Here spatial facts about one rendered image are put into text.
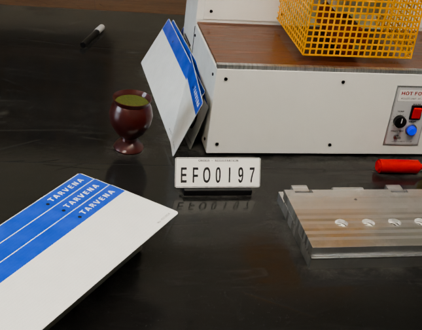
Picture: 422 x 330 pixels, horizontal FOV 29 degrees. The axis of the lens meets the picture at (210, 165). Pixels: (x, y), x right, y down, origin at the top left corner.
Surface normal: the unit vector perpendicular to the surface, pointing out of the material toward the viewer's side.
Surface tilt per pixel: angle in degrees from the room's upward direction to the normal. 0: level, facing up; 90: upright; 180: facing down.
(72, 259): 0
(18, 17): 0
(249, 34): 0
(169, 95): 63
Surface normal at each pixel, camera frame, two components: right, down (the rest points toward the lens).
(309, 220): 0.11, -0.86
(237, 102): 0.18, 0.51
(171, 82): -0.81, -0.38
